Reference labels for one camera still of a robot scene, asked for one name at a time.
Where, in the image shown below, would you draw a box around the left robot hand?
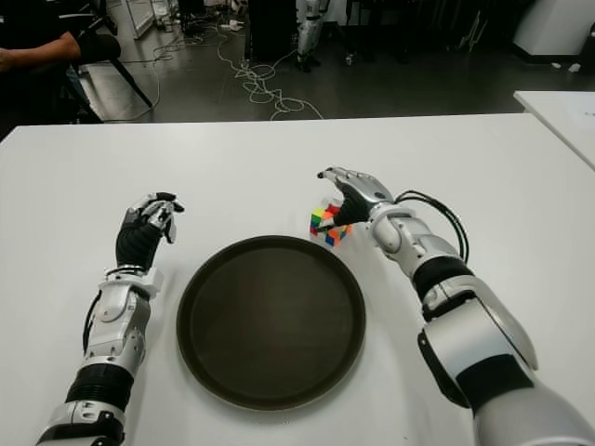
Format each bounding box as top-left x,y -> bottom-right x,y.
114,190 -> 186,273

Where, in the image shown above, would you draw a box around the white board panel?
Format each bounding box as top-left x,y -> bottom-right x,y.
105,0 -> 159,41

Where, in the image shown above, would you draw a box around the person bare forearm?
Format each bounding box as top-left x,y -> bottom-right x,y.
0,31 -> 83,73

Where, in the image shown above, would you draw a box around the white humanoid robot background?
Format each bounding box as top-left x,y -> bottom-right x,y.
296,0 -> 326,73

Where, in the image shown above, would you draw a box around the white side table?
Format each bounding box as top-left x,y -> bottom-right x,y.
512,90 -> 595,171

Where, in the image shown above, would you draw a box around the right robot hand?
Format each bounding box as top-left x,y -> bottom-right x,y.
315,164 -> 396,232

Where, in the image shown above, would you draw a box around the multicolour Rubik's cube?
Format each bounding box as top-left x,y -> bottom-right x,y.
310,197 -> 354,250

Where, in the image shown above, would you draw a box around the round dark brown plate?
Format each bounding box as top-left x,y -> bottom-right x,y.
176,235 -> 367,413

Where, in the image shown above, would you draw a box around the black cabinet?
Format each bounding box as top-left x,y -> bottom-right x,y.
249,0 -> 301,64

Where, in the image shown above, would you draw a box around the seated person black clothes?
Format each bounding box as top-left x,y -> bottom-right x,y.
0,0 -> 123,126

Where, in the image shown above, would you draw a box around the tangled white floor cable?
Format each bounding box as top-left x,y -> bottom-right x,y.
218,25 -> 326,122

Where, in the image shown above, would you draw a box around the black chair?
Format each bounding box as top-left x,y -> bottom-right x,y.
59,31 -> 154,125

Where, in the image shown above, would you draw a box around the white machine housing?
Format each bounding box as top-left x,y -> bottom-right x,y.
510,0 -> 595,59

